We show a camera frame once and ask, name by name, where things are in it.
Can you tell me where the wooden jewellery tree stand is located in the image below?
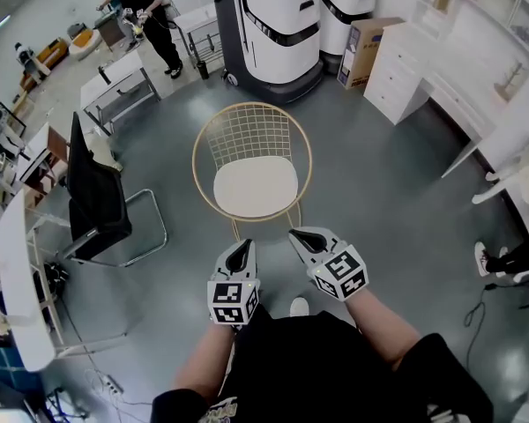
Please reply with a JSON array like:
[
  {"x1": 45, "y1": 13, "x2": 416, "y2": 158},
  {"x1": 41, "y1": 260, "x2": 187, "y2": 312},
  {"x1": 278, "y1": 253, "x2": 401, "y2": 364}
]
[{"x1": 493, "y1": 59, "x2": 528, "y2": 103}]

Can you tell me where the white power strip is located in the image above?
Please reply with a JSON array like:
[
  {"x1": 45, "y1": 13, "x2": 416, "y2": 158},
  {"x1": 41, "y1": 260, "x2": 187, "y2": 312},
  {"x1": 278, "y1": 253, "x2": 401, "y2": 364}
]
[{"x1": 102, "y1": 374, "x2": 125, "y2": 397}]

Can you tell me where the gold wire chair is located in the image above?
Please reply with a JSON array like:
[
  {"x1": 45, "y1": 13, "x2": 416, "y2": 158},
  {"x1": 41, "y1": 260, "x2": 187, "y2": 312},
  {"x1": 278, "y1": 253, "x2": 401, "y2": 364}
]
[{"x1": 191, "y1": 101, "x2": 314, "y2": 242}]

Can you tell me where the tall cardboard box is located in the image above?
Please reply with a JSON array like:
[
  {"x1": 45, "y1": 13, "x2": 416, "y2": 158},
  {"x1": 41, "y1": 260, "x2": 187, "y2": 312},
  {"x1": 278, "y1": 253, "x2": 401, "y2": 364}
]
[{"x1": 336, "y1": 16, "x2": 407, "y2": 92}]

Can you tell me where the white cushion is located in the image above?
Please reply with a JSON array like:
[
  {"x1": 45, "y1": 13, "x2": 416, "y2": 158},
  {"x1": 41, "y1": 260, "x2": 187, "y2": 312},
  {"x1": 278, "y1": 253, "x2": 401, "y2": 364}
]
[{"x1": 212, "y1": 156, "x2": 300, "y2": 219}]

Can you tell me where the cream rounded container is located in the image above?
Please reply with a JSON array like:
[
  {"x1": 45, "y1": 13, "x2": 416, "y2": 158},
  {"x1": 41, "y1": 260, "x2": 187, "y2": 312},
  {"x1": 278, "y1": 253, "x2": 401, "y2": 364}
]
[{"x1": 89, "y1": 136, "x2": 125, "y2": 174}]

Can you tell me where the white curved desk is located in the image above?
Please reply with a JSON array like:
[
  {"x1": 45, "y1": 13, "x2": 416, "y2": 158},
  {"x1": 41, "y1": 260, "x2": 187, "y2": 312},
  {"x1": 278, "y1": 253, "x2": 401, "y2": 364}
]
[{"x1": 0, "y1": 186, "x2": 130, "y2": 374}]

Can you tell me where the white and black service robot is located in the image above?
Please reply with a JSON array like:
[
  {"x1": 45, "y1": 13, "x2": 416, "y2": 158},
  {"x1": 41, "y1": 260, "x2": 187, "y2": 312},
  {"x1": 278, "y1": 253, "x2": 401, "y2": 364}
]
[
  {"x1": 317, "y1": 0, "x2": 378, "y2": 75},
  {"x1": 207, "y1": 0, "x2": 325, "y2": 106}
]

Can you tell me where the white drawer cabinet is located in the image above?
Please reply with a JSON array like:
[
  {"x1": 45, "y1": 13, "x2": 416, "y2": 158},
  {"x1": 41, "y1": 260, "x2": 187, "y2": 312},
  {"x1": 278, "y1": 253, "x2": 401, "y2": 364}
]
[{"x1": 362, "y1": 21, "x2": 434, "y2": 127}]

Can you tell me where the person's white right shoe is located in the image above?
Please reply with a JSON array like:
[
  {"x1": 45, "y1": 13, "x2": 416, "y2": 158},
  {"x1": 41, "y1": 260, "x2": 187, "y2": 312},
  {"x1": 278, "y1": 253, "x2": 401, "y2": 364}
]
[{"x1": 288, "y1": 296, "x2": 311, "y2": 318}]

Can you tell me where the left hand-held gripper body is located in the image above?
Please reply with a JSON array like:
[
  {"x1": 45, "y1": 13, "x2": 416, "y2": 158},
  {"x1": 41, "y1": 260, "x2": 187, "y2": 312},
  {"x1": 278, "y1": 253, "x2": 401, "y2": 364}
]
[{"x1": 206, "y1": 267, "x2": 261, "y2": 327}]

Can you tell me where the person's black shirt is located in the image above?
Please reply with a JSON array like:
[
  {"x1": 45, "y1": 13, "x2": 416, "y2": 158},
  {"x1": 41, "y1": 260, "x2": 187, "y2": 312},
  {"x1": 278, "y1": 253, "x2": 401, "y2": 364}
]
[{"x1": 150, "y1": 304, "x2": 495, "y2": 423}]

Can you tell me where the white metal cart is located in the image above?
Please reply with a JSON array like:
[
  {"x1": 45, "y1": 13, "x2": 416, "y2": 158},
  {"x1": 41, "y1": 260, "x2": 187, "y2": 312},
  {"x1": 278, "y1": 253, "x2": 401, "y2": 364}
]
[{"x1": 173, "y1": 1, "x2": 224, "y2": 66}]

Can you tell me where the black floor cable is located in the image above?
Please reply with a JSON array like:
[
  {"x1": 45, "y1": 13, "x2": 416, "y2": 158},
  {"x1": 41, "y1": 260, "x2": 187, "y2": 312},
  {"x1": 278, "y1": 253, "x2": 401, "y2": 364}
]
[{"x1": 462, "y1": 281, "x2": 500, "y2": 370}]

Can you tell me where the brown desk with white panel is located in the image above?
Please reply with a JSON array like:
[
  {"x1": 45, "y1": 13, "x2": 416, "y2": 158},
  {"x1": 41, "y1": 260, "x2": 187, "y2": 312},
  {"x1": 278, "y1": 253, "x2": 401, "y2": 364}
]
[{"x1": 14, "y1": 122, "x2": 70, "y2": 194}]

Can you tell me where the orange box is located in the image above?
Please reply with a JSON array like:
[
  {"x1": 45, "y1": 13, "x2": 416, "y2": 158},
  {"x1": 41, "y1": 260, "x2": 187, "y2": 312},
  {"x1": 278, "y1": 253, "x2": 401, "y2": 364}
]
[{"x1": 34, "y1": 37, "x2": 70, "y2": 72}]

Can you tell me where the person's left forearm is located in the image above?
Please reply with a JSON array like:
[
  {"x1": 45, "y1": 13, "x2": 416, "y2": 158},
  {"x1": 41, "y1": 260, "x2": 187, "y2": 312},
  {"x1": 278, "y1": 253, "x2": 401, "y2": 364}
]
[{"x1": 172, "y1": 322, "x2": 237, "y2": 407}]

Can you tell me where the small brown table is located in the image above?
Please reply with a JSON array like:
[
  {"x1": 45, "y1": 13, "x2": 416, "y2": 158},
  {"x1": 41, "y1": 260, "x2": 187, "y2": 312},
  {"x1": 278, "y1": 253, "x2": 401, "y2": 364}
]
[{"x1": 93, "y1": 8, "x2": 127, "y2": 48}]

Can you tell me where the white square table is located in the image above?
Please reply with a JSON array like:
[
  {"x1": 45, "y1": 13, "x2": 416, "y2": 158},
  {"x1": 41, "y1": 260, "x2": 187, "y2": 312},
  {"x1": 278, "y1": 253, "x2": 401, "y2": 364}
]
[{"x1": 79, "y1": 49, "x2": 162, "y2": 137}]

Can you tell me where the person's right forearm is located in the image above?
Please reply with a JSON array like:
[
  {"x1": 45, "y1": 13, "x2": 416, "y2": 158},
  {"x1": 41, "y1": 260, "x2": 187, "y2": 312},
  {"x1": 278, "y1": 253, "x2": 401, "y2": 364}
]
[{"x1": 344, "y1": 286, "x2": 422, "y2": 369}]

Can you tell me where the black chair with chrome frame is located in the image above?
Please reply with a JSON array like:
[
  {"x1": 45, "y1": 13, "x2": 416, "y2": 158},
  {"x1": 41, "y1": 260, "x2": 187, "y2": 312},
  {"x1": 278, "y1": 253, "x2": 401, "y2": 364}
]
[{"x1": 60, "y1": 111, "x2": 169, "y2": 269}]

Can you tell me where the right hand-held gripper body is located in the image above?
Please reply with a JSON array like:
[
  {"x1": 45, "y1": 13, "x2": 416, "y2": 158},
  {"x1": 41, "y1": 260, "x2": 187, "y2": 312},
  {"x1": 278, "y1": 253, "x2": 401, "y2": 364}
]
[{"x1": 307, "y1": 238, "x2": 369, "y2": 302}]

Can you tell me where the white shelf unit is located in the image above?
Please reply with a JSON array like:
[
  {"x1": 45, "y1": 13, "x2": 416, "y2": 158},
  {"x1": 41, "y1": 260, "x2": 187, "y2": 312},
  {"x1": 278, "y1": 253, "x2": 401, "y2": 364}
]
[{"x1": 411, "y1": 0, "x2": 529, "y2": 68}]

